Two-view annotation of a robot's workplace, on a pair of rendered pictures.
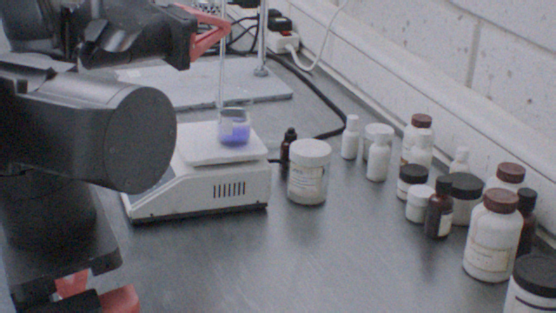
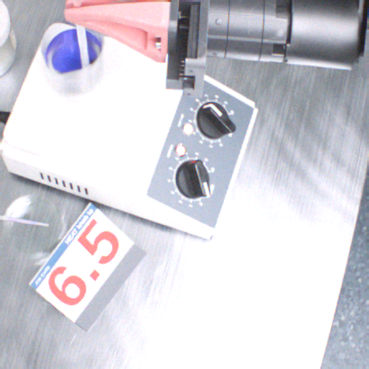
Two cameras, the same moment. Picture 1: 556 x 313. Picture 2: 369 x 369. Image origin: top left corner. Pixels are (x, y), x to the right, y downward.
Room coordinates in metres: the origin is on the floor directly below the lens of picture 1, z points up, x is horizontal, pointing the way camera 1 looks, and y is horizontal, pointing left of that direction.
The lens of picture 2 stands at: (1.25, 0.25, 1.65)
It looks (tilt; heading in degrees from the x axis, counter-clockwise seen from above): 75 degrees down; 207
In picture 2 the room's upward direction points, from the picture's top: 10 degrees clockwise
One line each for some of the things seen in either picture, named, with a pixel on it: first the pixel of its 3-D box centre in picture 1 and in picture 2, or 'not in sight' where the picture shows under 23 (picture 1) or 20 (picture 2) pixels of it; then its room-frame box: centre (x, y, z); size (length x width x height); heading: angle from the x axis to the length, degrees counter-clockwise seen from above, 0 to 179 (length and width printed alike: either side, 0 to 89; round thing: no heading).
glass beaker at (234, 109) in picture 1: (233, 117); (72, 59); (1.03, 0.02, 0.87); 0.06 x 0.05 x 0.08; 8
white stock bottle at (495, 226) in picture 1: (493, 233); not in sight; (0.87, -0.32, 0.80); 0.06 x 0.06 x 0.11
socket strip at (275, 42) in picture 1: (253, 16); not in sight; (1.83, -0.01, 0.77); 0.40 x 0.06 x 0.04; 22
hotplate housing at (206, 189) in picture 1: (198, 169); (118, 124); (1.03, 0.06, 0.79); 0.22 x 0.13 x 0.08; 108
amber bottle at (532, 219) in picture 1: (520, 224); not in sight; (0.90, -0.36, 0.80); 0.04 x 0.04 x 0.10
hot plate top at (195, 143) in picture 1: (216, 141); (88, 100); (1.04, 0.04, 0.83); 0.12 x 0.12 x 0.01; 18
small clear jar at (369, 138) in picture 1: (377, 143); not in sight; (1.17, -0.21, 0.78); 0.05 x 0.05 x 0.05
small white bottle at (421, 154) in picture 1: (420, 157); not in sight; (1.09, -0.26, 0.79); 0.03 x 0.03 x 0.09
